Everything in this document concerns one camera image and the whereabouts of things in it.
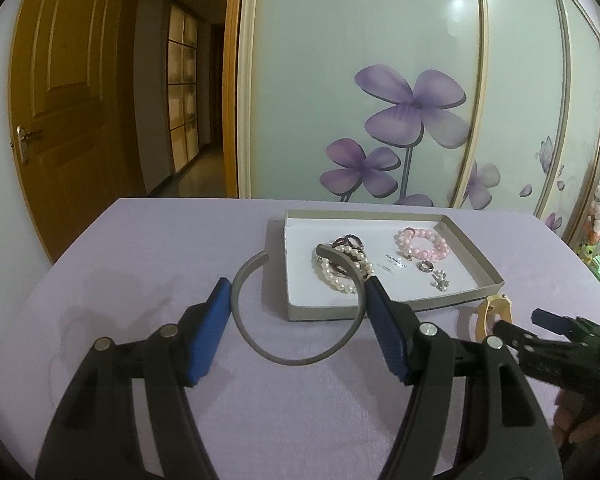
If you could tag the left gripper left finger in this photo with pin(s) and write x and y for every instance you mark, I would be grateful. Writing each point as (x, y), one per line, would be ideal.
(125, 413)

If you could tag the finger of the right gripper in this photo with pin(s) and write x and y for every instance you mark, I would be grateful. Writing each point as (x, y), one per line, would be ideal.
(552, 361)
(555, 322)

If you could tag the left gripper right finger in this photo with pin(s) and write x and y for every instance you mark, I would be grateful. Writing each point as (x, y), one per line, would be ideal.
(471, 415)

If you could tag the beige strap watch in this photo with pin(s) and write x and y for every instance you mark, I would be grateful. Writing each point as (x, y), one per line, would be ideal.
(493, 308)

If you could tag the silver ball pendant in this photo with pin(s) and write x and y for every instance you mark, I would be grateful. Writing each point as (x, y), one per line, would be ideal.
(440, 280)

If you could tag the person's right hand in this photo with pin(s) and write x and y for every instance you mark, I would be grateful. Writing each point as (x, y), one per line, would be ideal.
(568, 425)

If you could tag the grey cardboard tray box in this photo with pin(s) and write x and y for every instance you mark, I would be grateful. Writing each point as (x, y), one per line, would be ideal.
(311, 298)

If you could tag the wooden door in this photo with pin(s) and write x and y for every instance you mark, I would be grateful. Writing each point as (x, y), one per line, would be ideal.
(71, 75)

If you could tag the floral glass wardrobe door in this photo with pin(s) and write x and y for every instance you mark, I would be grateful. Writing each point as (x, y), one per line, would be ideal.
(356, 100)

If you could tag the hallway lattice window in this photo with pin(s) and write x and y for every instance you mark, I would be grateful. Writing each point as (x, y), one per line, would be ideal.
(182, 87)

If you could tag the silver ring pendant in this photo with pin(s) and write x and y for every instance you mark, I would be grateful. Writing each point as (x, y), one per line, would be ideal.
(425, 266)

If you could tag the brass door handle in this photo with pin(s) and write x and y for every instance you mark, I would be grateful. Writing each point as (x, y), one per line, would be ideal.
(24, 138)

